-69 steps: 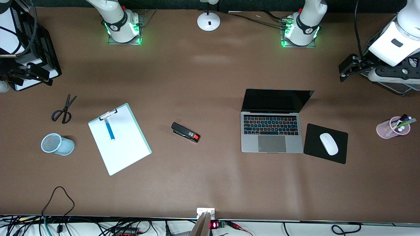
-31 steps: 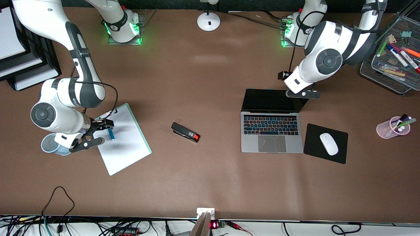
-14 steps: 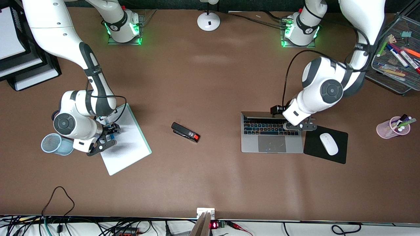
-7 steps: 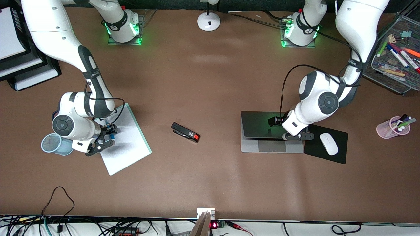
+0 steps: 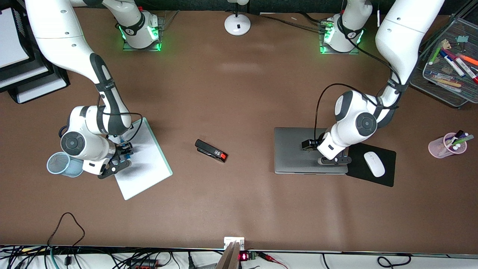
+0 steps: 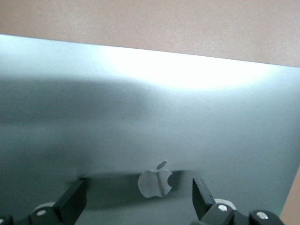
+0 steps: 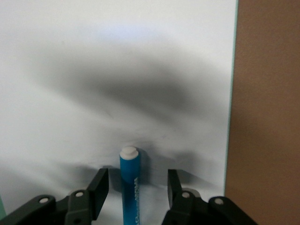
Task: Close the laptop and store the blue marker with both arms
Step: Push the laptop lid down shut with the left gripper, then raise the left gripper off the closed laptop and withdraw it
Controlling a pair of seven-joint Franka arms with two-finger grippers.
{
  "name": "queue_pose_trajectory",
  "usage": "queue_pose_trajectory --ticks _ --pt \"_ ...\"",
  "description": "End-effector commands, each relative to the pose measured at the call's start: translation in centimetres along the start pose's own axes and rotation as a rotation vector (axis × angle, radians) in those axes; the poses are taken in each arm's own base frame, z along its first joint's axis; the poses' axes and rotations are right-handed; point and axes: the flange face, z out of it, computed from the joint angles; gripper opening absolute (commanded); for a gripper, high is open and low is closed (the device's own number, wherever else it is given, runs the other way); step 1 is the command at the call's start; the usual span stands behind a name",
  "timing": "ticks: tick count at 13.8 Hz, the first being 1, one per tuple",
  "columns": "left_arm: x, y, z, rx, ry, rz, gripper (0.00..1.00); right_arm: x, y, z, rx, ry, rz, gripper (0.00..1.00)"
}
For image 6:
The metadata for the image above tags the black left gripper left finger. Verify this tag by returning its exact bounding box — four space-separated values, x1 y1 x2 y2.
29 178 88 225

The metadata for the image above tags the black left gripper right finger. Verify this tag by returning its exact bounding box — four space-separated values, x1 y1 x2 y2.
191 177 238 225

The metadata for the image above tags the silver laptop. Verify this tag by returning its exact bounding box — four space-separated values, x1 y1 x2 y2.
0 34 300 225

